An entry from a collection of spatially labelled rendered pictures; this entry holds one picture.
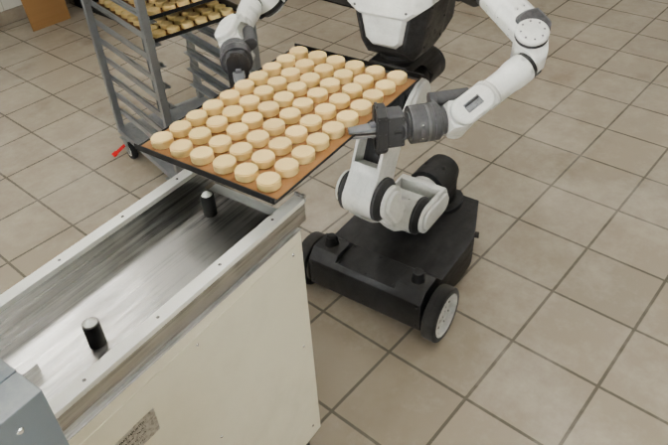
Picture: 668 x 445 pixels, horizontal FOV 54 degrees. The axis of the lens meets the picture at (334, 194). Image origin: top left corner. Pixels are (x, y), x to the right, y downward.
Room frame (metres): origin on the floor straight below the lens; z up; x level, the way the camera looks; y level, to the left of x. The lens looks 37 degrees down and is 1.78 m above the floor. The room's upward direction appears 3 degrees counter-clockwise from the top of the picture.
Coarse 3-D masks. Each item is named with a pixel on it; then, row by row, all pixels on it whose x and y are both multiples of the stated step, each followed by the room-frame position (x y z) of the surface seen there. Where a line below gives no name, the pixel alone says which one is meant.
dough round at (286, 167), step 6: (276, 162) 1.14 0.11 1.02; (282, 162) 1.14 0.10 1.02; (288, 162) 1.14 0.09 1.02; (294, 162) 1.14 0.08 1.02; (276, 168) 1.12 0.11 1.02; (282, 168) 1.12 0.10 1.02; (288, 168) 1.12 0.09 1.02; (294, 168) 1.12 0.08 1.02; (282, 174) 1.11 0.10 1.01; (288, 174) 1.11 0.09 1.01; (294, 174) 1.11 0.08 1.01
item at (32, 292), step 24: (168, 192) 1.23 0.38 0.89; (192, 192) 1.29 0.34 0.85; (120, 216) 1.15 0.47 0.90; (144, 216) 1.17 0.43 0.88; (96, 240) 1.07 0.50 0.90; (120, 240) 1.11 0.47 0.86; (48, 264) 1.00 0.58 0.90; (72, 264) 1.02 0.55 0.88; (96, 264) 1.06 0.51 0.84; (24, 288) 0.94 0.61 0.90; (48, 288) 0.97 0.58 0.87; (0, 312) 0.89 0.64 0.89; (24, 312) 0.92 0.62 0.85
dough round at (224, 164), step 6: (222, 156) 1.18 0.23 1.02; (228, 156) 1.17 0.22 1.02; (216, 162) 1.15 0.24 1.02; (222, 162) 1.15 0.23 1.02; (228, 162) 1.15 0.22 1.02; (234, 162) 1.15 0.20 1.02; (216, 168) 1.14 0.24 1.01; (222, 168) 1.14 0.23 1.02; (228, 168) 1.14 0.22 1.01; (234, 168) 1.15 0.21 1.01; (222, 174) 1.14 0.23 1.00
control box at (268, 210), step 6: (216, 186) 1.32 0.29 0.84; (222, 186) 1.32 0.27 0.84; (216, 192) 1.30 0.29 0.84; (222, 192) 1.30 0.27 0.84; (228, 192) 1.29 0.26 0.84; (234, 192) 1.29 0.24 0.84; (234, 198) 1.27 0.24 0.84; (240, 198) 1.27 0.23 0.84; (246, 198) 1.27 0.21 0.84; (246, 204) 1.24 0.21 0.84; (252, 204) 1.24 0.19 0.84; (258, 204) 1.24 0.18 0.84; (264, 204) 1.24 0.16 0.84; (258, 210) 1.22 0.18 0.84; (264, 210) 1.22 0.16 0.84; (270, 210) 1.21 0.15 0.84
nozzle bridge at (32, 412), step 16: (0, 368) 0.51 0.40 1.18; (0, 384) 0.48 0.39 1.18; (16, 384) 0.48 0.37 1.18; (32, 384) 0.48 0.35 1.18; (0, 400) 0.46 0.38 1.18; (16, 400) 0.46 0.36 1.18; (32, 400) 0.46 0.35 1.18; (0, 416) 0.44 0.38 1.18; (16, 416) 0.44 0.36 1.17; (32, 416) 0.46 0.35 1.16; (48, 416) 0.47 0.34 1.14; (0, 432) 0.43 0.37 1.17; (16, 432) 0.44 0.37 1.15; (32, 432) 0.45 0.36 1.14; (48, 432) 0.46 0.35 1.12
